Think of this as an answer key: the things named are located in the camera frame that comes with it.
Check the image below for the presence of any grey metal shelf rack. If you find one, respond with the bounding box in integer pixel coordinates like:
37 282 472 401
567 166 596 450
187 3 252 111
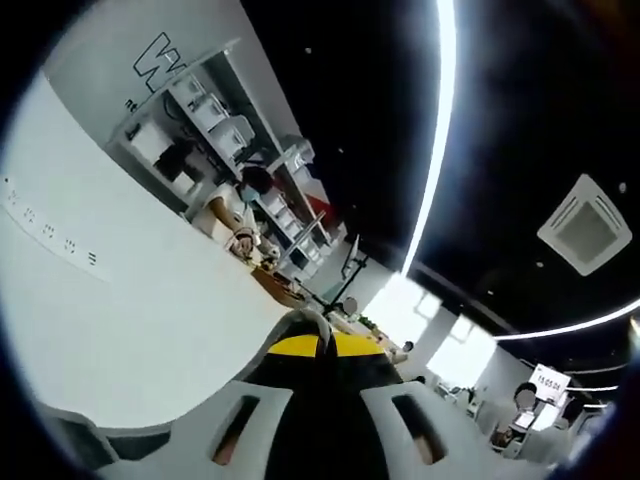
104 47 347 282

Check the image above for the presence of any black stand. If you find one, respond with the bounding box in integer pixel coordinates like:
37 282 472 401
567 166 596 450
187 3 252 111
319 233 372 322

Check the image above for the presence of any black bag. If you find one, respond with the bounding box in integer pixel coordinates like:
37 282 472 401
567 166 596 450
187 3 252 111
156 138 202 182

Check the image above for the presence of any long ceiling light strip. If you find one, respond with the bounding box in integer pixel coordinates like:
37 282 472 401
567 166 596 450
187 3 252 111
401 0 460 282

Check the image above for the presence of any white ceiling air conditioner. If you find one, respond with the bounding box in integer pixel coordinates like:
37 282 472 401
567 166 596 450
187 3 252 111
537 173 633 278

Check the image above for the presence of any short ceiling light strip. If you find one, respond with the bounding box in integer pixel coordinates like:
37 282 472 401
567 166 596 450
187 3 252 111
492 303 640 342

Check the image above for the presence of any white wall display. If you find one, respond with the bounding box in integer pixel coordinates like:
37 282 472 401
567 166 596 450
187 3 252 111
529 363 574 402

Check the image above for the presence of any row of white storage boxes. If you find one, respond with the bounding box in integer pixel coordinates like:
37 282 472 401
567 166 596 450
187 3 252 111
169 74 332 262

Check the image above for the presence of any wooden tray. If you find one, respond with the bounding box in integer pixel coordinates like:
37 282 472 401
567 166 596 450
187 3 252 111
248 266 307 307

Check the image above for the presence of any white power strip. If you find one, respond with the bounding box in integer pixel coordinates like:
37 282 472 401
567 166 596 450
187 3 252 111
0 172 114 285

